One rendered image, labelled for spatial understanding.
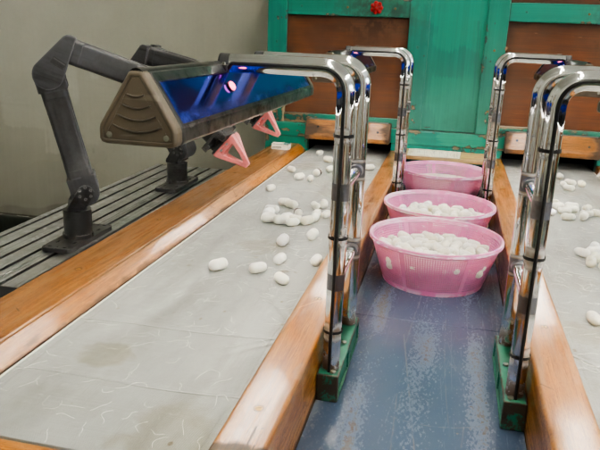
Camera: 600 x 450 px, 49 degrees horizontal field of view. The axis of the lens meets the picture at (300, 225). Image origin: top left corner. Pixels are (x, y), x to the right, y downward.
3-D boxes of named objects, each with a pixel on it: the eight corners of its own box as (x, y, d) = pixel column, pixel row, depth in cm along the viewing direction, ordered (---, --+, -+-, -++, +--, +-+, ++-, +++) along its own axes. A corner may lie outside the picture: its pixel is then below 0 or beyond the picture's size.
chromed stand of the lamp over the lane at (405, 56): (329, 212, 183) (338, 45, 170) (341, 195, 201) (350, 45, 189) (398, 218, 179) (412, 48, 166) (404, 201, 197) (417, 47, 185)
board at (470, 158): (393, 158, 217) (393, 154, 216) (396, 150, 231) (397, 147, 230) (496, 166, 210) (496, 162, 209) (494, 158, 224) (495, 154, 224)
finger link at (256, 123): (290, 125, 200) (268, 104, 199) (284, 128, 193) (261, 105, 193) (276, 141, 202) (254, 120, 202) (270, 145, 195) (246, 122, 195)
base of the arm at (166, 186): (198, 155, 215) (179, 154, 217) (175, 167, 196) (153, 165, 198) (198, 179, 218) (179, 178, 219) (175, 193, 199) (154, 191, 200)
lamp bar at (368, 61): (311, 81, 154) (312, 50, 152) (351, 70, 212) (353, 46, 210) (345, 83, 152) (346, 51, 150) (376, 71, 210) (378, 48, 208)
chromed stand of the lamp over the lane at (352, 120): (203, 382, 92) (201, 52, 79) (245, 324, 110) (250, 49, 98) (337, 403, 88) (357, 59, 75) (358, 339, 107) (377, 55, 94)
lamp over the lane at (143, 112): (97, 143, 63) (94, 65, 61) (271, 93, 121) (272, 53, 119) (176, 149, 61) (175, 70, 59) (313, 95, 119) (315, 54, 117)
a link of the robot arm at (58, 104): (102, 195, 154) (59, 54, 143) (103, 202, 148) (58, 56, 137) (75, 202, 153) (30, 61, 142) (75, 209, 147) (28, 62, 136)
